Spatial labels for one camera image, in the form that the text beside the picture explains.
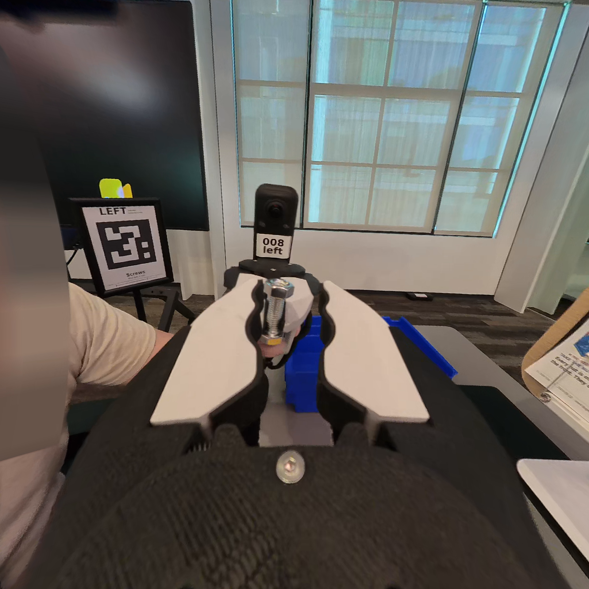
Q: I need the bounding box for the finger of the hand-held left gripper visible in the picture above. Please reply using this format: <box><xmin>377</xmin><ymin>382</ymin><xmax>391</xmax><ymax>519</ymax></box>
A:
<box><xmin>283</xmin><ymin>285</ymin><xmax>317</xmax><ymax>337</ymax></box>
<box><xmin>229</xmin><ymin>275</ymin><xmax>258</xmax><ymax>299</ymax></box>

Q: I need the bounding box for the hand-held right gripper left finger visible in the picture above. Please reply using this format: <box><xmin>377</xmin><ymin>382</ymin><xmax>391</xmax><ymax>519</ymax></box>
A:
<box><xmin>150</xmin><ymin>278</ymin><xmax>271</xmax><ymax>429</ymax></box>

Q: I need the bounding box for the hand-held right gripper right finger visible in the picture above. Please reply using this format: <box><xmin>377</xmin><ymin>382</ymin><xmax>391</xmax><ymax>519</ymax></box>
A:
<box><xmin>318</xmin><ymin>280</ymin><xmax>432</xmax><ymax>428</ymax></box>

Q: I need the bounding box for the silver hex bolt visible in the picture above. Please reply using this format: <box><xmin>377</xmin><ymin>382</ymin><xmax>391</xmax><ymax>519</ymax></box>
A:
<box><xmin>256</xmin><ymin>277</ymin><xmax>296</xmax><ymax>347</ymax></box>

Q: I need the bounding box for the blue plastic bin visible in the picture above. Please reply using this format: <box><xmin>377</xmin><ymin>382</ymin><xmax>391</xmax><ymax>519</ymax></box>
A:
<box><xmin>284</xmin><ymin>315</ymin><xmax>459</xmax><ymax>413</ymax></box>

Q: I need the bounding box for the black sign easel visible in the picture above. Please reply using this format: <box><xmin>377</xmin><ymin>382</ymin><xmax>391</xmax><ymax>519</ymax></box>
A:
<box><xmin>131</xmin><ymin>283</ymin><xmax>197</xmax><ymax>333</ymax></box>

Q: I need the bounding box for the person's beige shirt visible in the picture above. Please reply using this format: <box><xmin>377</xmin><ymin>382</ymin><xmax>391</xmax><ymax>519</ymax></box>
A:
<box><xmin>0</xmin><ymin>282</ymin><xmax>158</xmax><ymax>589</ymax></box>

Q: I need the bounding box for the large grid window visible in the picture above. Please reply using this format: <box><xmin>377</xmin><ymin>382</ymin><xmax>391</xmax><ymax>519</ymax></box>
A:
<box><xmin>231</xmin><ymin>0</ymin><xmax>569</xmax><ymax>238</ymax></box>

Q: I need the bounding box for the framed blocky marker sign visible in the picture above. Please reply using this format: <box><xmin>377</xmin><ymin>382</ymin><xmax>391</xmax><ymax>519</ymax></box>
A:
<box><xmin>68</xmin><ymin>198</ymin><xmax>175</xmax><ymax>297</ymax></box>

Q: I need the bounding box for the yellow-green object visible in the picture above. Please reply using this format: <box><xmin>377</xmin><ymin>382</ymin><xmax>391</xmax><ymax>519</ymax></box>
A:
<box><xmin>98</xmin><ymin>178</ymin><xmax>134</xmax><ymax>200</ymax></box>

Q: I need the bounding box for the instruction sheet on brown board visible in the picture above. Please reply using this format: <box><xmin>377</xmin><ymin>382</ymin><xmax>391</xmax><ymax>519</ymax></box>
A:
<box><xmin>521</xmin><ymin>287</ymin><xmax>589</xmax><ymax>435</ymax></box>

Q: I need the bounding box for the large dark wall screen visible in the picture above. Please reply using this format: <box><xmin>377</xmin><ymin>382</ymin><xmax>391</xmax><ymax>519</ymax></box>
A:
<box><xmin>34</xmin><ymin>0</ymin><xmax>211</xmax><ymax>232</ymax></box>

